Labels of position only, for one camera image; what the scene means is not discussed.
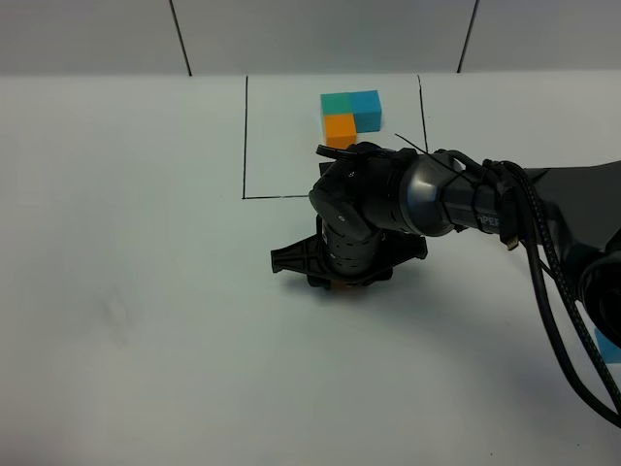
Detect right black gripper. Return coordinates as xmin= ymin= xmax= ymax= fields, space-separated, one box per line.
xmin=271 ymin=217 xmax=427 ymax=290

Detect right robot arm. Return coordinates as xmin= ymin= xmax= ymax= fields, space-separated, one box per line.
xmin=271 ymin=143 xmax=620 ymax=342

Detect orange template block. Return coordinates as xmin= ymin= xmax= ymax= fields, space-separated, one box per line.
xmin=323 ymin=114 xmax=358 ymax=149

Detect blue template block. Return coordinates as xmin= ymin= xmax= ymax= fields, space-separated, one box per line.
xmin=349 ymin=90 xmax=382 ymax=133

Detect green template block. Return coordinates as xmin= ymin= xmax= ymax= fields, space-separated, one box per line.
xmin=320 ymin=92 xmax=353 ymax=116

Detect right arm black cables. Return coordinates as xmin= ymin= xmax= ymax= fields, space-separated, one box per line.
xmin=436 ymin=148 xmax=621 ymax=431

